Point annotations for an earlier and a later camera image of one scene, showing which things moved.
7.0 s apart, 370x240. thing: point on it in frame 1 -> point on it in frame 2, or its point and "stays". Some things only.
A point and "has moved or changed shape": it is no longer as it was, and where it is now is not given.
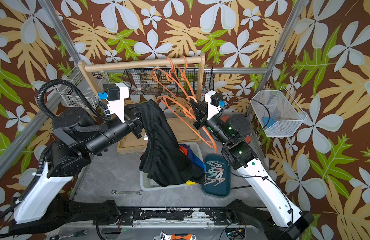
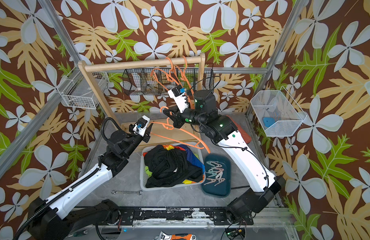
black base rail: (176, 216) stays
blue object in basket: (270, 122) stays
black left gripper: (131, 119) -> (145, 137)
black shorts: (165, 162) has moved or changed shape
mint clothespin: (214, 173) stays
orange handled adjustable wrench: (163, 236) stays
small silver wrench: (115, 192) stays
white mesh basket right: (277, 113) stays
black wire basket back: (167, 81) stays
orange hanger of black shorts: (188, 113) has moved or changed shape
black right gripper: (201, 108) -> (178, 118)
